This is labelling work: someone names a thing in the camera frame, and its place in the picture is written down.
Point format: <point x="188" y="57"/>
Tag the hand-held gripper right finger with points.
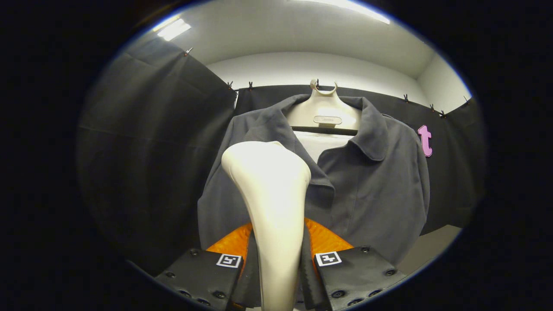
<point x="309" y="280"/>

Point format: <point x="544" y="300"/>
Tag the beige garment hanger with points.
<point x="324" y="108"/>

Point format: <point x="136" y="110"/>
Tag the white garment steamer head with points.
<point x="272" y="194"/>

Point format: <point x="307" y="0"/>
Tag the dark grey collared shirt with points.
<point x="376" y="198"/>

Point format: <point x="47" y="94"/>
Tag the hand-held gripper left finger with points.
<point x="250" y="280"/>

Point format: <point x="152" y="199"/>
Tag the row of black cloth clips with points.
<point x="405" y="98"/>

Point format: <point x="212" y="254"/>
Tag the grey cabinet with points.
<point x="432" y="244"/>

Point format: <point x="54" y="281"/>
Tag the small ceiling light panel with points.
<point x="173" y="29"/>

